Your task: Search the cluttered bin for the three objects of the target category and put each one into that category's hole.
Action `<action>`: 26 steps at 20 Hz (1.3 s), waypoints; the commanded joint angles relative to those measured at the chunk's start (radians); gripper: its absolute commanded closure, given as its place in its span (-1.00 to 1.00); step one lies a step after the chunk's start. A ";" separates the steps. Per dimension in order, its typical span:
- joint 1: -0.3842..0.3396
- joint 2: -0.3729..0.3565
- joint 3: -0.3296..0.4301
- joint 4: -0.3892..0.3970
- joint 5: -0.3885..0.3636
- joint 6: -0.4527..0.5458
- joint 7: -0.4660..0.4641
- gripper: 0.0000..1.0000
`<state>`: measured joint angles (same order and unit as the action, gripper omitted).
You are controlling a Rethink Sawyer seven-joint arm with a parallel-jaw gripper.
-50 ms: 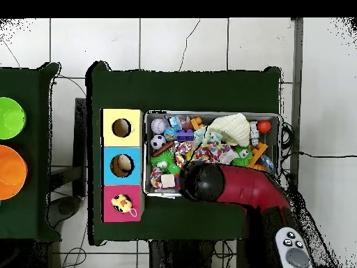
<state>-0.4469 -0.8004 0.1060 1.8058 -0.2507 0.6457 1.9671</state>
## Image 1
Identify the mint green cloth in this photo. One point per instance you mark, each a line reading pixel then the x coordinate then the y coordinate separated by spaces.
pixel 207 136

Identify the large colourful dotted cloth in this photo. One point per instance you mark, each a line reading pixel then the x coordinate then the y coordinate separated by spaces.
pixel 212 152

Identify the cream yellow cloth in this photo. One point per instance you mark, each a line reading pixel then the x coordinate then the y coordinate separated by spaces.
pixel 231 129

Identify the yellow toy duck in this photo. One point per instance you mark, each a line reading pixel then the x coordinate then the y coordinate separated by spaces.
pixel 122 203

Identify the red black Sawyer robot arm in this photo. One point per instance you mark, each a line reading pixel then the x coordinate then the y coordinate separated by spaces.
pixel 251 187

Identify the clear mesh bin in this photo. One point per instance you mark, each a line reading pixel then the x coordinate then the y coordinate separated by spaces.
pixel 156 192

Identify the wooden box with three holes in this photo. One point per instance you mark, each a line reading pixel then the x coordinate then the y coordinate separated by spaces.
pixel 122 139

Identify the purple toy block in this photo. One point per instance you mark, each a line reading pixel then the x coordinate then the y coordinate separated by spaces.
pixel 185 134

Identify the brown toy sausage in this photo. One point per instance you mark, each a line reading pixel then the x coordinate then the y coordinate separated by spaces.
pixel 163 148

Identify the green spiky toy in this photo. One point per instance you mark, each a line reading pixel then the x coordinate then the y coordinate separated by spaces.
pixel 163 162

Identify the black white soccer ball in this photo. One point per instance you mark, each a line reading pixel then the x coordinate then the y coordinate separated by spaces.
pixel 158 141

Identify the white baseball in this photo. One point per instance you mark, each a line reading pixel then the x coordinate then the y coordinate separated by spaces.
pixel 158 126

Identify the dark green table cloth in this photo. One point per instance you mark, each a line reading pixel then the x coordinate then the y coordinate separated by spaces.
pixel 184 92
pixel 25 217

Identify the green fuzzy toy big eyes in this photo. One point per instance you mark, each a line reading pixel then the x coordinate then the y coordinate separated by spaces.
pixel 243 155

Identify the long orange toy block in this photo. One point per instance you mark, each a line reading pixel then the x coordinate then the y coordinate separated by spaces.
pixel 258 155

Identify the orange plastic bowl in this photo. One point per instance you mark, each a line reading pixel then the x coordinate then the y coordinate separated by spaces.
pixel 11 171

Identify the green plastic bowl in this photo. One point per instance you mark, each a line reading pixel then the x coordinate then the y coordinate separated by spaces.
pixel 11 118

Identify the black frame stand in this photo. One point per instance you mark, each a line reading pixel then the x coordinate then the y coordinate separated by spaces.
pixel 81 125

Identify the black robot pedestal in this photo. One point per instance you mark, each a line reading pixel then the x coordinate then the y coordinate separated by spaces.
pixel 181 256

